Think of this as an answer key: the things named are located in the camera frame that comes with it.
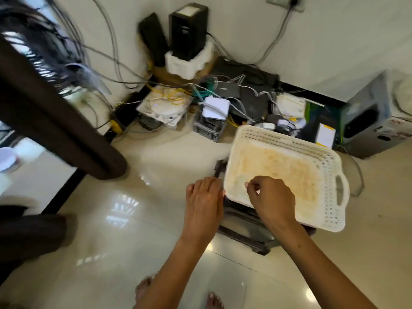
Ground person's right hand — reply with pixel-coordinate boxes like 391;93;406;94
244;176;298;235

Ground person's left hand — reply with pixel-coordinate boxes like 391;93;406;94
181;176;226;247

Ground white perforated plastic basket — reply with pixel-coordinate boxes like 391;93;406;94
223;124;351;233

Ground person's left forearm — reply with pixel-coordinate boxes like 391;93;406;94
133;236;213;309

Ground person's right forearm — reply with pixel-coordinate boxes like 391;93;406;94
273;218;377;309

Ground person's right foot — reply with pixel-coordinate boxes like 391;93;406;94
206;292;224;309

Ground black plastic stool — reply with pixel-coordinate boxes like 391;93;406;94
214;159;318;256

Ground grey plastic crate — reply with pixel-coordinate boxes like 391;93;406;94
192;111;227;143

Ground black power strip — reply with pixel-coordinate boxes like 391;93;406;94
262;114;298;137

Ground black box white label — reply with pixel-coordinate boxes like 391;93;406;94
297;112;342;150

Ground green product box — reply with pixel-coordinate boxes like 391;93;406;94
302;101;345;145

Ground white modem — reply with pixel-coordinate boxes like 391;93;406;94
275;92;307;119

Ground white square router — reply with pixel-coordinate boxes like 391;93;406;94
202;96;231;121

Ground grey printed cardboard box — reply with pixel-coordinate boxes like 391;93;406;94
334;72;412;160

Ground white round access point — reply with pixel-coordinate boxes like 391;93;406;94
136;86;194;129

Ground large black flat device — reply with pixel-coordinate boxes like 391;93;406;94
212;56;281;123

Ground white foam packing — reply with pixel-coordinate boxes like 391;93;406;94
164;41;215;80

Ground cream round plastic basket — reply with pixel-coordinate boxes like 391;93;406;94
394;79;412;116

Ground black tower power unit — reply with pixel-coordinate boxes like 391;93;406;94
168;3;209;61

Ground black metal window grille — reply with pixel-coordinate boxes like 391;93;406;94
0;0;88;97

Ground grey floor cable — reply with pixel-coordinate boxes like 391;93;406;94
334;143;366;198

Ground yellow fibre cables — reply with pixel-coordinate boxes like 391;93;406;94
109;83;194;132

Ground green network cables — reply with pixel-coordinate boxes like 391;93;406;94
193;83;215;103

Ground small black network switch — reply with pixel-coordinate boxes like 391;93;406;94
214;83;241;100

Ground black power cable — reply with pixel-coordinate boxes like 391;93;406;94
206;0;300;67

